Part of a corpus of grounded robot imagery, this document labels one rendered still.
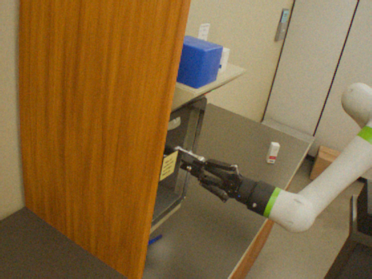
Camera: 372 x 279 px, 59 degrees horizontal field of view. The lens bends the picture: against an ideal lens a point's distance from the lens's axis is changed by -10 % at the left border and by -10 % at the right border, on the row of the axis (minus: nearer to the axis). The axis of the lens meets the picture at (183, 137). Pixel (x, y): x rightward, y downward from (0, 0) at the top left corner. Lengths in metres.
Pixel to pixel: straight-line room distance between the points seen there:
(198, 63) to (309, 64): 3.14
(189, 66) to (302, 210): 0.49
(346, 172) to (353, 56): 2.74
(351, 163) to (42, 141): 0.92
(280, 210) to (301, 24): 3.02
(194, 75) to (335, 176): 0.57
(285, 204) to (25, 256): 0.77
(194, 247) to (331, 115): 2.97
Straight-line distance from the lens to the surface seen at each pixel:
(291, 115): 4.02
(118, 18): 0.75
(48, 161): 1.06
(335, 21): 3.79
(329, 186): 1.12
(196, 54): 0.77
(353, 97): 1.26
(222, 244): 1.23
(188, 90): 0.78
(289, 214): 0.98
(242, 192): 1.01
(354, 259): 1.73
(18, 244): 1.16
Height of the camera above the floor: 1.77
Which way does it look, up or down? 27 degrees down
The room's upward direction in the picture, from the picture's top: 11 degrees clockwise
